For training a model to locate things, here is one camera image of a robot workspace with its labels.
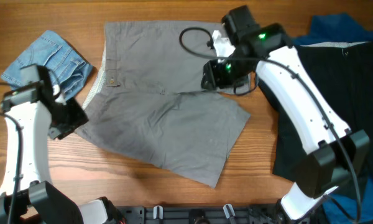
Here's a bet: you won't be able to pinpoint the grey shorts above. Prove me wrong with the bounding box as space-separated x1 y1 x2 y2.
77 21 250 187

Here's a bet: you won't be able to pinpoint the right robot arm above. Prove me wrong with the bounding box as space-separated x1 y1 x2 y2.
201 6 369 221

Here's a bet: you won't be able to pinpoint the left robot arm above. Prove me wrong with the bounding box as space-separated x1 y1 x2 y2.
0 64 122 223

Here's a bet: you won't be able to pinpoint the folded blue denim jeans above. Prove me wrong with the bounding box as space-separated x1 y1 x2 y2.
1 30 93 100

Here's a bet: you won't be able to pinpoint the black shorts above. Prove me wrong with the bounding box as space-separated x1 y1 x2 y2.
259 42 373 193

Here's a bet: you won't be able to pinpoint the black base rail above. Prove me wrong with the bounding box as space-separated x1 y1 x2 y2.
117 204 287 224

